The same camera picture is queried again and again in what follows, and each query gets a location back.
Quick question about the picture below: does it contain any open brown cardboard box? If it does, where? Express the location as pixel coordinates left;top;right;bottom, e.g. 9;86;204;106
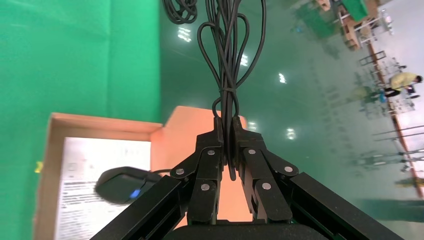
33;105;249;240

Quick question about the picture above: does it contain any person in yellow jacket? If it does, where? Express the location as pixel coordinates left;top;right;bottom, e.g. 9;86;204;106
380;72;424;99

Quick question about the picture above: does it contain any wooden bench with green top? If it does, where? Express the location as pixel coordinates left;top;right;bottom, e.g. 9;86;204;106
337;0;395;51

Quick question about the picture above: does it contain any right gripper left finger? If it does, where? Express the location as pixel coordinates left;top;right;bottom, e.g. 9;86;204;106
91;115;225;240

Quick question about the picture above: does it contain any white printed paper sheet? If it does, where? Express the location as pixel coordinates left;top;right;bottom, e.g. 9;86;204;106
54;136;153;240

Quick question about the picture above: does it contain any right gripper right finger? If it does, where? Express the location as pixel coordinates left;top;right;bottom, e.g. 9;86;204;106
231;115;405;240

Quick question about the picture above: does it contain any green table mat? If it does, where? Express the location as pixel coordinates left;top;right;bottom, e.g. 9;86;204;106
0;0;163;240

